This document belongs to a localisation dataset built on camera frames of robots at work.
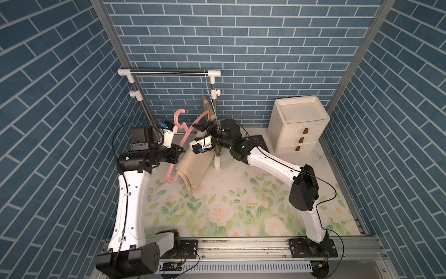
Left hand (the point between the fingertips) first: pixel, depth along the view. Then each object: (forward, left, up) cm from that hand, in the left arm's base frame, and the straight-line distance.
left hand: (185, 147), depth 70 cm
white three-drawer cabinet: (+21, -53, -5) cm, 57 cm away
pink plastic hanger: (+7, 0, +4) cm, 8 cm away
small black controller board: (-37, +6, -34) cm, 51 cm away
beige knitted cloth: (-2, -2, -13) cm, 13 cm away
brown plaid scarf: (+15, -12, -21) cm, 28 cm away
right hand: (+9, -4, +3) cm, 11 cm away
